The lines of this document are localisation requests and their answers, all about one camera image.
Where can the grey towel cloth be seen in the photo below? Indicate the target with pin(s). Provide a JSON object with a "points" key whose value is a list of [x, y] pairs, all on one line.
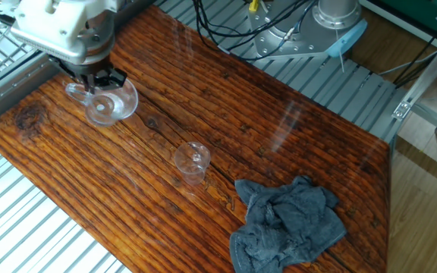
{"points": [[287, 227]]}

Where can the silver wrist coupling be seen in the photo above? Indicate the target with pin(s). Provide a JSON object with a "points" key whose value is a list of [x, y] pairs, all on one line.
{"points": [[99, 38]]}

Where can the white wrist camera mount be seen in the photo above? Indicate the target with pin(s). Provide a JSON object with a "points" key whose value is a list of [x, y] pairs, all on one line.
{"points": [[51, 26]]}

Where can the small clear plastic cup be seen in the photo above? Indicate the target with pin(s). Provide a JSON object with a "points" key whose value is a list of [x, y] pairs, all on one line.
{"points": [[192, 167]]}

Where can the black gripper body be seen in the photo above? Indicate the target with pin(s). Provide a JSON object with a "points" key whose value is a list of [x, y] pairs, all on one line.
{"points": [[85, 70]]}

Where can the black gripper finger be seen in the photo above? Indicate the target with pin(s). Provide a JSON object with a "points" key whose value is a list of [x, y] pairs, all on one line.
{"points": [[113, 79], [88, 83]]}

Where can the white zip tie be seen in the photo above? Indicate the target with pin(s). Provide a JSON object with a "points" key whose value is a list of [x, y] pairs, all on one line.
{"points": [[340, 57]]}

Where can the aluminium strut with bracket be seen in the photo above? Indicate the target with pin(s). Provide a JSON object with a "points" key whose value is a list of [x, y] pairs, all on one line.
{"points": [[427, 76]]}

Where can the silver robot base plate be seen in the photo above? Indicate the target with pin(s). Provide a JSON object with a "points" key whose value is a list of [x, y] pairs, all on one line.
{"points": [[298, 38]]}

